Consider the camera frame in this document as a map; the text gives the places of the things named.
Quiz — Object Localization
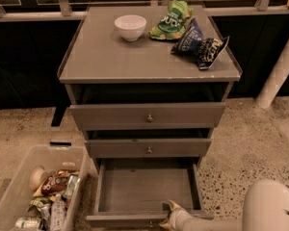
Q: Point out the brown snack bag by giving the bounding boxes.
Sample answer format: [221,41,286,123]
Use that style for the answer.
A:
[40,171,69,195]

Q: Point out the white bowl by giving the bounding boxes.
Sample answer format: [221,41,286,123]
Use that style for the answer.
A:
[115,14,146,41]

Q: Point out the metal railing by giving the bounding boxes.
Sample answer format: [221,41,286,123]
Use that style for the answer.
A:
[0,0,289,23]

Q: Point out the grey top drawer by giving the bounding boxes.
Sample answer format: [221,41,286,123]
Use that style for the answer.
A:
[70,102,225,131]

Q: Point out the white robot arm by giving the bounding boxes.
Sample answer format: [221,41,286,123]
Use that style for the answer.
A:
[159,179,289,231]

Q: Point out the tall drink can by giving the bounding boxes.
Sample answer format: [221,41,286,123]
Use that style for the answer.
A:
[63,174,79,199]

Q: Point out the grey bottom drawer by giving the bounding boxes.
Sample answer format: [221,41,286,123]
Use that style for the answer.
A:
[86,158,212,229]

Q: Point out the white diagonal pillar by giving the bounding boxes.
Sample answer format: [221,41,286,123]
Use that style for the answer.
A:
[255,39,289,109]

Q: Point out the beige round cup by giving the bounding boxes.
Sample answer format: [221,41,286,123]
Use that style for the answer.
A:
[29,166,48,191]

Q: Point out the silver green can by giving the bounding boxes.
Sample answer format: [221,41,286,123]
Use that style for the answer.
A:
[14,217,42,229]

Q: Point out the black chip bag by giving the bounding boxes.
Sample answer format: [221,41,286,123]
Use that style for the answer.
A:
[196,37,229,70]

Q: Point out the green chip bag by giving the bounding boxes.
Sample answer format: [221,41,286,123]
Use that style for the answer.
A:
[148,0,193,40]

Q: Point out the small plastic bottle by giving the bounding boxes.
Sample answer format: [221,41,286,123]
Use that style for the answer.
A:
[50,193,66,231]

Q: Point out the grey three-drawer cabinet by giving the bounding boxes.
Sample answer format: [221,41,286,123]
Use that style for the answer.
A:
[56,5,243,178]

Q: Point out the blue chip bag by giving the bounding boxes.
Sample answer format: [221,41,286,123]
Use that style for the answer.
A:
[171,18,204,55]

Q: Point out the grey drawer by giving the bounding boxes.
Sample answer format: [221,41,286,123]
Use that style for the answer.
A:
[70,102,225,131]
[86,158,212,229]
[85,139,211,159]

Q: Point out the green snack packet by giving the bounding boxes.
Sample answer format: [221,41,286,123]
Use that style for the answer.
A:
[27,196,51,213]

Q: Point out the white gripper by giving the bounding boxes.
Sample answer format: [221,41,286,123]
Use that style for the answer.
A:
[159,200,192,231]

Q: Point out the clear plastic bin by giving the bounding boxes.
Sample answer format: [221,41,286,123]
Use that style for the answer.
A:
[0,145,88,231]

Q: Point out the grey middle drawer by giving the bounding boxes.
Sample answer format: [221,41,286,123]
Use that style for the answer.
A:
[85,139,211,159]

